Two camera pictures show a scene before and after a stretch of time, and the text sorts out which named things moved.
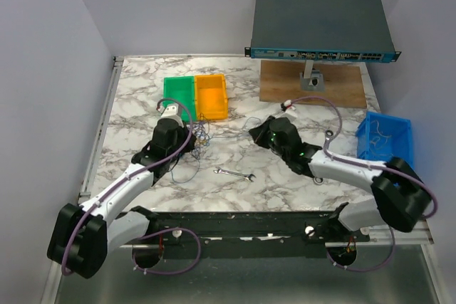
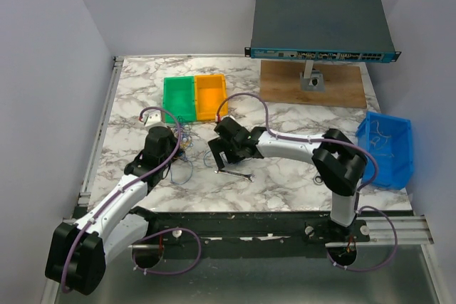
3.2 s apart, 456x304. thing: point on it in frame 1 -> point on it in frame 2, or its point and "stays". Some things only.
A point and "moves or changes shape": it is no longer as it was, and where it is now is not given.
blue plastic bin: x=381 y=137 stays
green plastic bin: x=183 y=89 stays
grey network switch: x=354 y=28 stays
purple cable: x=204 y=135 moves or changes shape
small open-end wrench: x=217 y=170 stays
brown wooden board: x=280 y=80 stays
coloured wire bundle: x=215 y=137 moves or changes shape
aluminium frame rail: x=381 y=235 stays
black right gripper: x=259 y=133 -> x=214 y=145
